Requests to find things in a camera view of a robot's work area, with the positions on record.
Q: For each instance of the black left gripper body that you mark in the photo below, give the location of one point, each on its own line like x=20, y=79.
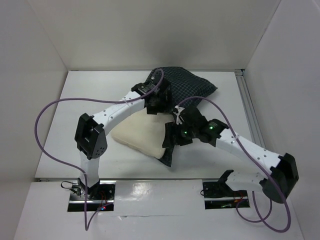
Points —
x=160, y=105

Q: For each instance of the aluminium frame rail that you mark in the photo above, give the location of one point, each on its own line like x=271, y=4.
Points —
x=252, y=120

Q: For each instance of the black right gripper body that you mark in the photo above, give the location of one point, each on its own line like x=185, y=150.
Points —
x=170, y=136

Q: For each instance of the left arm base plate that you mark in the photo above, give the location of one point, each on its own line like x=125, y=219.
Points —
x=101, y=199

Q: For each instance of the dark checked pillowcase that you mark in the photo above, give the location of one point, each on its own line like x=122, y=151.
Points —
x=184, y=84

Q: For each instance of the cream pillow with bear print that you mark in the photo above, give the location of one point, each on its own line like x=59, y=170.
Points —
x=143, y=132

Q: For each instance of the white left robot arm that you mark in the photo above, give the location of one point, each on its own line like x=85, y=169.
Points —
x=91, y=131

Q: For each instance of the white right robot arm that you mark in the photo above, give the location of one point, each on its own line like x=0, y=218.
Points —
x=276, y=175

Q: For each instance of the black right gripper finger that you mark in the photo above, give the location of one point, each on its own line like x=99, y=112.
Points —
x=171, y=128
x=169, y=141

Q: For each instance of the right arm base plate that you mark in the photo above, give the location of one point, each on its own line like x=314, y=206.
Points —
x=218, y=195

